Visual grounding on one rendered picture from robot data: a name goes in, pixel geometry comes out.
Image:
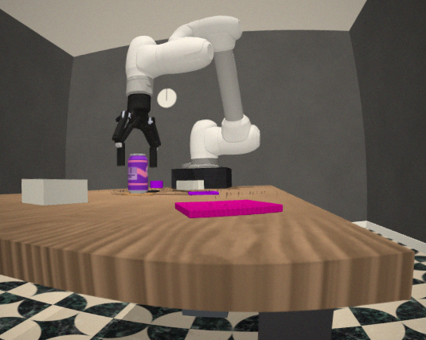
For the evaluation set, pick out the magenta flat slab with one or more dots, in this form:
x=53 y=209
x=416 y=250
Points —
x=226 y=208

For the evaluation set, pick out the purple drink can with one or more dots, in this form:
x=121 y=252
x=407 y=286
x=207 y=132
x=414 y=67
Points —
x=137 y=172

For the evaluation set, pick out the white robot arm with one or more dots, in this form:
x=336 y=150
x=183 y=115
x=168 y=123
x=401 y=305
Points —
x=192 y=47

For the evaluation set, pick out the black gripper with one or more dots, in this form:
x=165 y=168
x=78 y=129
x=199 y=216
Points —
x=138 y=105

